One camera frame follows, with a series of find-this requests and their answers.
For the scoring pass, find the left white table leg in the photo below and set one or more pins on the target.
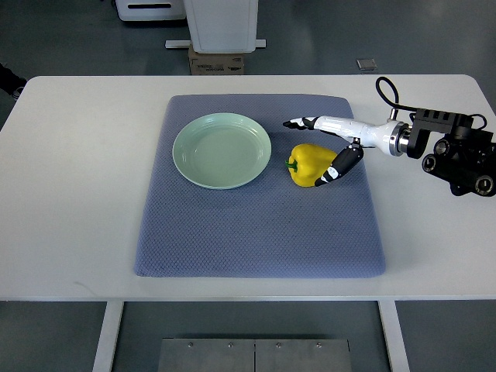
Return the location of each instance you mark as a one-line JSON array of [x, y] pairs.
[[109, 334]]

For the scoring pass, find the grey metal base plate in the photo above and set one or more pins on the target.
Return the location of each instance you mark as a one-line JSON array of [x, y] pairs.
[[254, 355]]

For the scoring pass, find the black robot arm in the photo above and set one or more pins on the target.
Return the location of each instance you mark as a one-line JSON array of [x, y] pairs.
[[453, 147]]

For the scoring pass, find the blue textured mat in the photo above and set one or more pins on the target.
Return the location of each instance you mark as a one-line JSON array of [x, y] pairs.
[[270, 227]]

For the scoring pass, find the small grey floor plate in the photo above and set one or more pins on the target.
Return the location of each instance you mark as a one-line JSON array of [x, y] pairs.
[[366, 64]]

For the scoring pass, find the white cabinet with slot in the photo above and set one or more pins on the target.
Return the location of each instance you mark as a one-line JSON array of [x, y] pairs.
[[149, 10]]

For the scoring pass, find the yellow bell pepper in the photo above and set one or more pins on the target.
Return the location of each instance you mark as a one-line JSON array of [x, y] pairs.
[[308, 162]]

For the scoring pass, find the cardboard box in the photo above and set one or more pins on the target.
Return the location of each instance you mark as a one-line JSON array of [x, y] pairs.
[[211, 64]]

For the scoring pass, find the right white table leg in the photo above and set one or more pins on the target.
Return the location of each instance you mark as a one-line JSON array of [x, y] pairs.
[[393, 337]]

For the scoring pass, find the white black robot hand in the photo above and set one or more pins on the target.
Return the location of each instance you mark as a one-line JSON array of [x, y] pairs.
[[359, 135]]

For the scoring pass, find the white column stand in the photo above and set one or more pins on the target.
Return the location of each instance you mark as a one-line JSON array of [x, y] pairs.
[[217, 26]]

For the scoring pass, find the light green plate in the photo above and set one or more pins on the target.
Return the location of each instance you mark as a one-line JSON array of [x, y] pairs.
[[221, 151]]

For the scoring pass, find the white table leg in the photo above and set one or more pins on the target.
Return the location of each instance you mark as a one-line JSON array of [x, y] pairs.
[[393, 337], [109, 334]]

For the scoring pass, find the black object at left edge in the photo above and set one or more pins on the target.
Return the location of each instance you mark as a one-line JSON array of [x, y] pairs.
[[11, 83]]

